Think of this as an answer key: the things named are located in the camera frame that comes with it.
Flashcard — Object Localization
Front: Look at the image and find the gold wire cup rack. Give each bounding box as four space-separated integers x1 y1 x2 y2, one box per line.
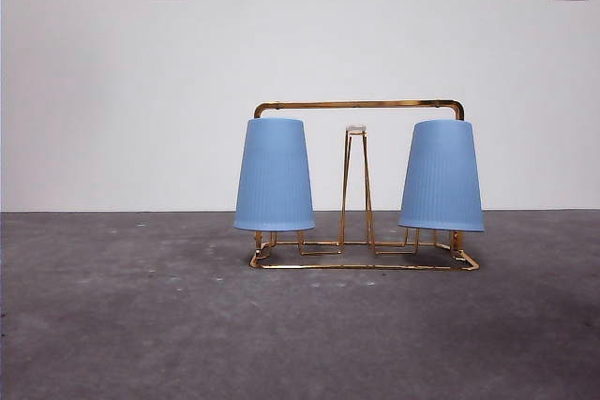
248 98 481 273

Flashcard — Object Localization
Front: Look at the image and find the blue ribbed plastic cup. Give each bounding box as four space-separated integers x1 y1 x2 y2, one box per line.
397 119 486 233
232 117 316 233

